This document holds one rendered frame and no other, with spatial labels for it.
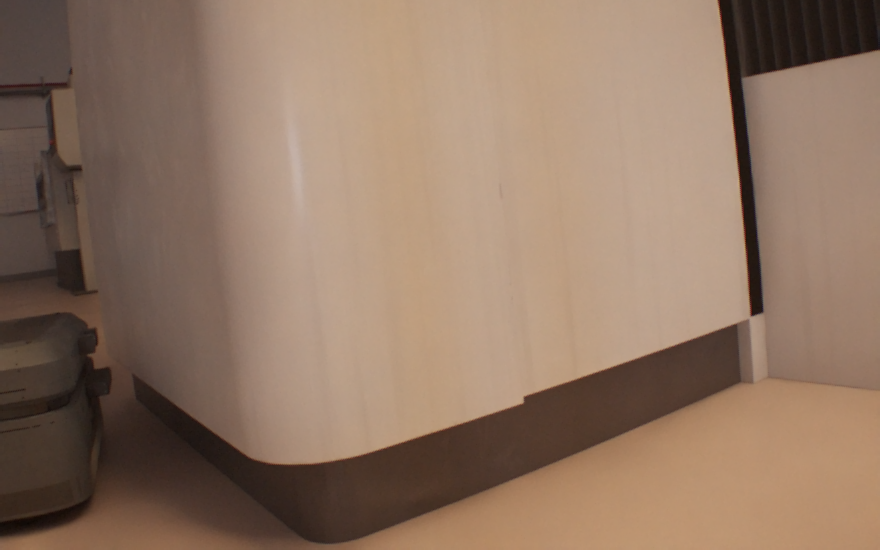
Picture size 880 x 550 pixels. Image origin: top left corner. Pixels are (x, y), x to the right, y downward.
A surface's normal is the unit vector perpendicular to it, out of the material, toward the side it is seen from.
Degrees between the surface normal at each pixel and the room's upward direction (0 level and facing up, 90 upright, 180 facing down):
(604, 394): 90
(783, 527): 0
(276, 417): 90
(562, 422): 90
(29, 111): 90
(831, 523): 0
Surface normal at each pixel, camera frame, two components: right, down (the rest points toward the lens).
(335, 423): 0.25, 0.03
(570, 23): 0.56, -0.02
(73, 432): 0.98, -0.11
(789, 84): -0.82, 0.12
